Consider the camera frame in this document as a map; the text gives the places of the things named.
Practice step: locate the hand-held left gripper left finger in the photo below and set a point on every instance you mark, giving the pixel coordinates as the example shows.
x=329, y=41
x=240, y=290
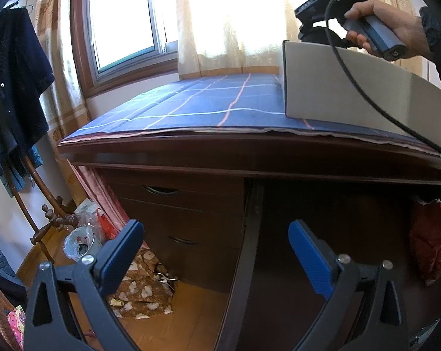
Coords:
x=121, y=256

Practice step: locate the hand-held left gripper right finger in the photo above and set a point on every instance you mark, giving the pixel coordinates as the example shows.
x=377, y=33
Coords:
x=312, y=259

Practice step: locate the white cardboard box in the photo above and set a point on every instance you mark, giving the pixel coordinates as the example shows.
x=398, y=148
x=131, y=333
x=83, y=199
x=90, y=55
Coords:
x=315, y=80

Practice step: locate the wide wooden desk drawer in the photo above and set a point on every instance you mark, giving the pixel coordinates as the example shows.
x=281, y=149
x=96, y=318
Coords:
x=242, y=263

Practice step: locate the person's right hand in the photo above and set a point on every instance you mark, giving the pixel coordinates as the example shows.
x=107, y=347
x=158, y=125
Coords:
x=399, y=22

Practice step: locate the red plastic bag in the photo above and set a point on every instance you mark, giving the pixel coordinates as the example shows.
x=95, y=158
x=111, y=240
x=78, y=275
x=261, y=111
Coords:
x=106, y=225

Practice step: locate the brown printed cloth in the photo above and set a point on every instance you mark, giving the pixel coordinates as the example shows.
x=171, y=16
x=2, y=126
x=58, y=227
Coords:
x=143, y=292

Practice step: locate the small waste bin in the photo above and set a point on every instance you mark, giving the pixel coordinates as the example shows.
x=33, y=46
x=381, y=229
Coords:
x=79, y=245

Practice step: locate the metal clip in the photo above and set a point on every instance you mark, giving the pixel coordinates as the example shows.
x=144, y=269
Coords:
x=165, y=278

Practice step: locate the white green plastic bag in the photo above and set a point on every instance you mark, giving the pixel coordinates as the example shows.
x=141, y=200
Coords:
x=89, y=210

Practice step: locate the cream patterned curtain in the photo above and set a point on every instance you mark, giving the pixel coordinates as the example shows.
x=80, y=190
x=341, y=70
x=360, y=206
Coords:
x=65, y=87
x=242, y=18

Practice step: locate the wooden coat rack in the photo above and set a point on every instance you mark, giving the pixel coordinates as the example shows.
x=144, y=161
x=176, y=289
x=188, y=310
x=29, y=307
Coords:
x=21, y=204

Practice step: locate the dark red garment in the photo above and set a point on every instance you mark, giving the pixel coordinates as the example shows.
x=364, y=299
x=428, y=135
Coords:
x=429, y=241

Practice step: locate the grey padded jacket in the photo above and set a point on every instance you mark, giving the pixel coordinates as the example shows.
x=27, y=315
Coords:
x=1, y=267

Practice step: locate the teal garment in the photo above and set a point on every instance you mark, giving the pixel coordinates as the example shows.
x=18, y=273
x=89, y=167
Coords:
x=21, y=179

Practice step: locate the pink floral cloth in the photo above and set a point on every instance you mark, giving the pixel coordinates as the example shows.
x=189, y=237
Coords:
x=16, y=327

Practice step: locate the dark wooden desk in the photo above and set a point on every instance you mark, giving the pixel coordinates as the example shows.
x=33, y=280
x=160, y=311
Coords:
x=206, y=157

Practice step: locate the blue plaid tablecloth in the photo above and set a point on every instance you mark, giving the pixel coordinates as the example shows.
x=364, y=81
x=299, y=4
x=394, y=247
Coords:
x=206, y=106

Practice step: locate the wooden framed window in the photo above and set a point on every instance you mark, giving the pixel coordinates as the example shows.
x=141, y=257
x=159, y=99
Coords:
x=125, y=18

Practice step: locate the dark coat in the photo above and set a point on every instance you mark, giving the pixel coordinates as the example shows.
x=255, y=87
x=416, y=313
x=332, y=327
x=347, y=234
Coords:
x=12, y=87

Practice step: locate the small pedestal drawer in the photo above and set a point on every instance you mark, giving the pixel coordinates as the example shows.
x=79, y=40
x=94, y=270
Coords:
x=206, y=267
x=198, y=215

